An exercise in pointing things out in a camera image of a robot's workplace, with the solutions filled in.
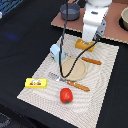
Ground yellow butter box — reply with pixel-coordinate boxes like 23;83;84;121
25;78;47;88

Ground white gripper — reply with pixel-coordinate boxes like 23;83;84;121
82;5;108;43

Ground small grey pot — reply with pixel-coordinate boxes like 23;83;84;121
60;1;80;21

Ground red toy pepper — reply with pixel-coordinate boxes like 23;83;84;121
60;88;73;104

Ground knife with orange handle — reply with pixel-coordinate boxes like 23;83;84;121
81;57;102;65

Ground beige bowl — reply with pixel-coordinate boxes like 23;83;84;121
121;7;128;30

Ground brown wooden board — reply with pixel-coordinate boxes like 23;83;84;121
51;0;128;43

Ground round wooden plate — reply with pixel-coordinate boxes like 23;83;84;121
61;57;87;81

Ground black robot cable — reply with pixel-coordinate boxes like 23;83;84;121
58;0;101;79

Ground fork with orange handle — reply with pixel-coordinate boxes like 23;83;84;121
48;72;90;92

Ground light blue cup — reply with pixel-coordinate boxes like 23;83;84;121
50;44;65;62

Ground white woven placemat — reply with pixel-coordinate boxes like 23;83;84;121
16;33;120;128

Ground blue dish rack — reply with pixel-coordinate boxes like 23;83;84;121
0;0;23;15

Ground toy bread loaf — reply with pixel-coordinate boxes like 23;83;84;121
75;39;95;52

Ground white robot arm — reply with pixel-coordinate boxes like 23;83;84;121
82;0;112;43

